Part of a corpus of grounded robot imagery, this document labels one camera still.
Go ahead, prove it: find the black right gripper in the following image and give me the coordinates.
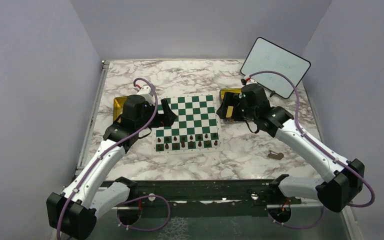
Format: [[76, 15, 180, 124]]
[[216, 91, 257, 123]]

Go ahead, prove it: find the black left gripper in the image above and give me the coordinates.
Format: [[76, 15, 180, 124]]
[[136, 98, 177, 131]]

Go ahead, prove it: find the green white chess board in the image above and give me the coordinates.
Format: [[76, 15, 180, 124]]
[[151, 92, 224, 156]]

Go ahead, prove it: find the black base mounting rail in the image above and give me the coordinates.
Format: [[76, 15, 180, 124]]
[[114, 179, 301, 219]]

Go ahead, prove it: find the small brass padlock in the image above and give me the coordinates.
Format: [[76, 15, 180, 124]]
[[267, 150, 284, 160]]

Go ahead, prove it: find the gold metal tin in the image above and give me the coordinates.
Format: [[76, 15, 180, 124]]
[[113, 96, 127, 121], [219, 87, 243, 124]]

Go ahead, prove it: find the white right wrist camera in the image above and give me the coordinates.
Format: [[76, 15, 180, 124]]
[[240, 75, 258, 86]]

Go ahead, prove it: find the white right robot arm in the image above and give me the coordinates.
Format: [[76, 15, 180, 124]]
[[216, 83, 365, 213]]

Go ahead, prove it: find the small whiteboard on stand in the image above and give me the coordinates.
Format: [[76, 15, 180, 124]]
[[240, 37, 311, 99]]

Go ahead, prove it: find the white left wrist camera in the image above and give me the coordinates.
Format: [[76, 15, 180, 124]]
[[137, 85, 156, 106]]

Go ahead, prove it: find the right gold metal tin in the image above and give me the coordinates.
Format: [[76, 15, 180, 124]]
[[219, 87, 243, 124]]

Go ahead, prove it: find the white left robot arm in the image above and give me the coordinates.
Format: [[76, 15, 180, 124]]
[[46, 93, 177, 240]]

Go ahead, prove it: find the left gold metal tin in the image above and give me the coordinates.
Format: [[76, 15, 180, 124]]
[[113, 96, 127, 121]]

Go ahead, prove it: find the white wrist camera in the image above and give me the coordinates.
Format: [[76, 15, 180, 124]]
[[137, 85, 156, 106], [240, 75, 258, 86]]

